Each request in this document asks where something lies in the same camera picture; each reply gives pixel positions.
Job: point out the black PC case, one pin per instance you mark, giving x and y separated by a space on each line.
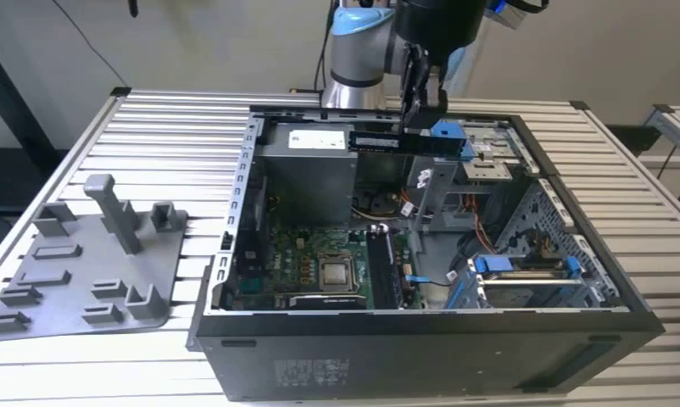
374 364

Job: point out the silver CPU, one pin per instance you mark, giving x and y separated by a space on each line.
338 273

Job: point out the RAM stick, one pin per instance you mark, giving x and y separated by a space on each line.
374 141

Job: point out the metal slat side table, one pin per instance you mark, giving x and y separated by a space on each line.
679 123

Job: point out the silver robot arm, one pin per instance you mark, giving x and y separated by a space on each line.
362 59

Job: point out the black round fan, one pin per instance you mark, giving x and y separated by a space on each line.
383 201

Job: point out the black graphics card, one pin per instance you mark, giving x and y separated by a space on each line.
329 301

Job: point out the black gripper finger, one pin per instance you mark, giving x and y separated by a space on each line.
425 118

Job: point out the green motherboard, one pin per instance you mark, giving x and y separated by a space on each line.
294 241

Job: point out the blue disk carrier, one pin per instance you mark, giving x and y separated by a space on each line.
495 263

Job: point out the black box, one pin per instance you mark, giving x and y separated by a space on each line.
634 137

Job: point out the grey parts rack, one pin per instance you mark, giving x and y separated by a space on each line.
91 263

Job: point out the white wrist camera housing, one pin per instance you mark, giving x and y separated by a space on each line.
506 12

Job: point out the grey metal drive cage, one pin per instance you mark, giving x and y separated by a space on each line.
487 171

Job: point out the grey power supply unit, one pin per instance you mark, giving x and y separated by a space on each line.
306 186

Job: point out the blue drive carrier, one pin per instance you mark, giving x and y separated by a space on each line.
451 129

